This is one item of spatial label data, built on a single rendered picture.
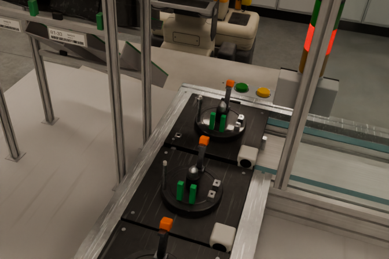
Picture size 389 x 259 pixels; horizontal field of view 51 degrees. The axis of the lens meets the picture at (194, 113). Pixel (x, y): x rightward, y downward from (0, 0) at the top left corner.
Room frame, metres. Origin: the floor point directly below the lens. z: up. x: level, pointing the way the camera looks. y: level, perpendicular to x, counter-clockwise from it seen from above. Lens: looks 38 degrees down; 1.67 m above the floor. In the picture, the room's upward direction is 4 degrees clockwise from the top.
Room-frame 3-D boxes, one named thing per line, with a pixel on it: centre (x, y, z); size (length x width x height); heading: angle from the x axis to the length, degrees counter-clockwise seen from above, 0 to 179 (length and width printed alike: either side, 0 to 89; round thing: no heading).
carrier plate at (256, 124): (0.87, -0.07, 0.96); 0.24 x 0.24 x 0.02; 75
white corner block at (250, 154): (0.75, -0.14, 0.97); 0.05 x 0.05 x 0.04; 75
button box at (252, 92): (1.05, -0.21, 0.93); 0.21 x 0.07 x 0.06; 75
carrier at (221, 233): (0.62, -0.01, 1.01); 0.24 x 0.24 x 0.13; 75
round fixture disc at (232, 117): (0.87, -0.07, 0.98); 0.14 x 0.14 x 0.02
